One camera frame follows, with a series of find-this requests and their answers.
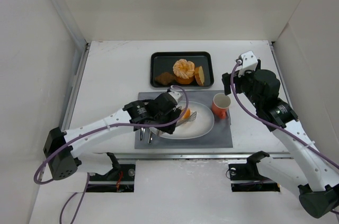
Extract small oval sesame roll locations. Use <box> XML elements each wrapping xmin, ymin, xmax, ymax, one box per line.
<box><xmin>181</xmin><ymin>108</ymin><xmax>191</xmax><ymax>120</ymax></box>

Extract metal tongs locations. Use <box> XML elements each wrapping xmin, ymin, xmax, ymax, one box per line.
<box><xmin>156</xmin><ymin>106</ymin><xmax>198</xmax><ymax>136</ymax></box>

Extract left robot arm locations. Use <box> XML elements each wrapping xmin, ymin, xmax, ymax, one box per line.
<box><xmin>42</xmin><ymin>89</ymin><xmax>189</xmax><ymax>181</ymax></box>

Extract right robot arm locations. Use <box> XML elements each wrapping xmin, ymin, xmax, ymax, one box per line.
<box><xmin>222</xmin><ymin>69</ymin><xmax>338</xmax><ymax>219</ymax></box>

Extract sliced brown bread loaf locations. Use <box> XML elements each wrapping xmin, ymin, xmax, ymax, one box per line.
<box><xmin>194</xmin><ymin>66</ymin><xmax>205</xmax><ymax>86</ymax></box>

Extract sesame twisted bread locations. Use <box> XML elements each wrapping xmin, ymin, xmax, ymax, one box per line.
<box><xmin>173</xmin><ymin>59</ymin><xmax>195</xmax><ymax>79</ymax></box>

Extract orange cup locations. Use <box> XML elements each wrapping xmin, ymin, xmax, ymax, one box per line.
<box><xmin>211</xmin><ymin>93</ymin><xmax>231</xmax><ymax>120</ymax></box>

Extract silver spoon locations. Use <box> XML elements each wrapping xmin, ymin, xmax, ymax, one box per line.
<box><xmin>139</xmin><ymin>128</ymin><xmax>146</xmax><ymax>141</ymax></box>

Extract brown chocolate croissant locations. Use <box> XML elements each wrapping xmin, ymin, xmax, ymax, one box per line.
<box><xmin>155</xmin><ymin>72</ymin><xmax>176</xmax><ymax>86</ymax></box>

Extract silver fork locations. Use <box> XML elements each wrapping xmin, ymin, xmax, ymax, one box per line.
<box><xmin>147</xmin><ymin>129</ymin><xmax>153</xmax><ymax>145</ymax></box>

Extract smooth orange round bun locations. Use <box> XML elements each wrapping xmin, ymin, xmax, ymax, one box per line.
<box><xmin>175</xmin><ymin>77</ymin><xmax>194</xmax><ymax>85</ymax></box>

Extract white oval plate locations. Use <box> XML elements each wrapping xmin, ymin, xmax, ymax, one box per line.
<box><xmin>151</xmin><ymin>101</ymin><xmax>215</xmax><ymax>140</ymax></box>

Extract black rectangular tray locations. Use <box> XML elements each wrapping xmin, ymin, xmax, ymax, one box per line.
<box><xmin>150</xmin><ymin>51</ymin><xmax>215</xmax><ymax>88</ymax></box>

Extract grey cloth placemat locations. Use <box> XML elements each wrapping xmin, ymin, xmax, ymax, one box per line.
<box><xmin>135</xmin><ymin>91</ymin><xmax>233</xmax><ymax>149</ymax></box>

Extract white front cover board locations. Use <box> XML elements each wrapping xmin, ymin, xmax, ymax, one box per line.
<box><xmin>30</xmin><ymin>160</ymin><xmax>337</xmax><ymax>223</ymax></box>

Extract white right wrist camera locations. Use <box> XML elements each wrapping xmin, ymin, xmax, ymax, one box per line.
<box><xmin>237</xmin><ymin>50</ymin><xmax>258</xmax><ymax>77</ymax></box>

